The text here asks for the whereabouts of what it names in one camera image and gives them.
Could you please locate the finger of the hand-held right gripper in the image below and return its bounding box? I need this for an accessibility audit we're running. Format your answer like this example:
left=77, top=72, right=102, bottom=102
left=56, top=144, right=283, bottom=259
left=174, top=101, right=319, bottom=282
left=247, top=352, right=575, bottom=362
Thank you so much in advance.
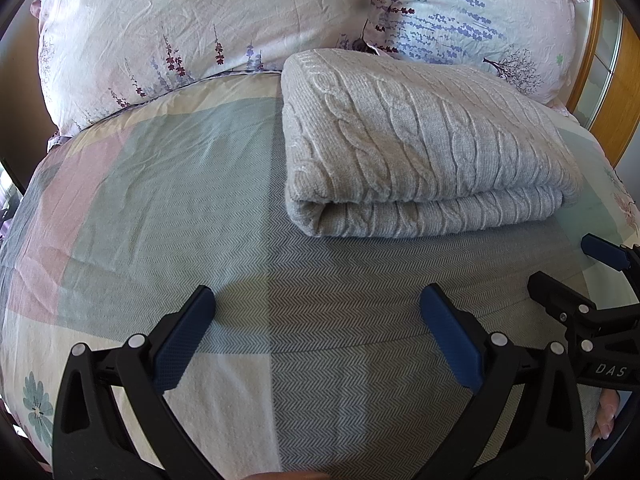
left=580, top=233, right=640, bottom=272
left=527, top=270, right=594, bottom=333

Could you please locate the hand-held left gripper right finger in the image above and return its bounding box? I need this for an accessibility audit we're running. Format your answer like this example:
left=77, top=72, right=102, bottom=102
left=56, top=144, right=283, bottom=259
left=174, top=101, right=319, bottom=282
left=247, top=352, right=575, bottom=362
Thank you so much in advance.
left=419, top=282, right=586, bottom=480

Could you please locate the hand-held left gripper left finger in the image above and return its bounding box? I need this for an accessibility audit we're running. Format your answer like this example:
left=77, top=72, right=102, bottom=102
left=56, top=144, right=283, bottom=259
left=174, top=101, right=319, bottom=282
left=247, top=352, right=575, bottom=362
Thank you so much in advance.
left=52, top=285, right=236, bottom=480

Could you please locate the grey cable-knit sweater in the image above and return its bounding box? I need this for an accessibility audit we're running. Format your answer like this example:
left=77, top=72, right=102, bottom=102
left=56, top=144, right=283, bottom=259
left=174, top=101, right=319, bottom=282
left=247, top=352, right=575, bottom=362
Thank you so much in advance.
left=281, top=48, right=585, bottom=239

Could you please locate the person's right hand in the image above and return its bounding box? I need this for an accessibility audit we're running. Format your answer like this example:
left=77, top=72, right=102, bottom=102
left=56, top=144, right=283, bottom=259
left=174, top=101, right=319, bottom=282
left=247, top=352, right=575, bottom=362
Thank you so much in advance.
left=591, top=389, right=625, bottom=442

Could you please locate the pastel patchwork bed quilt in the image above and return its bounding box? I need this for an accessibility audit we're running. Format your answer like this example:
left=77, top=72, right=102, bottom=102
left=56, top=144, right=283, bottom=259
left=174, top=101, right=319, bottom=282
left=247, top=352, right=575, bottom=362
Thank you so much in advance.
left=0, top=67, right=640, bottom=480

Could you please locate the wooden framed headboard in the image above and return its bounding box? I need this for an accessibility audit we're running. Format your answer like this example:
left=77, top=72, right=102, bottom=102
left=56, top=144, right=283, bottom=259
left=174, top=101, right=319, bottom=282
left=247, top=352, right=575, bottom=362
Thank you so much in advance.
left=565, top=0, right=640, bottom=168

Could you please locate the pale blue floral pillow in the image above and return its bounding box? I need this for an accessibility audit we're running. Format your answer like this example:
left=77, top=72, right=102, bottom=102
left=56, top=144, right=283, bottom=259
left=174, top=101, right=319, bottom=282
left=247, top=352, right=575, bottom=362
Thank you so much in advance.
left=361, top=0, right=589, bottom=111

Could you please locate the pink floral pillow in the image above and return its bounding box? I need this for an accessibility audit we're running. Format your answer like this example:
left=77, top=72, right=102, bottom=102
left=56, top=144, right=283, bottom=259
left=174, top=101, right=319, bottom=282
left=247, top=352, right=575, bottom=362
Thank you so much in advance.
left=31, top=0, right=377, bottom=137

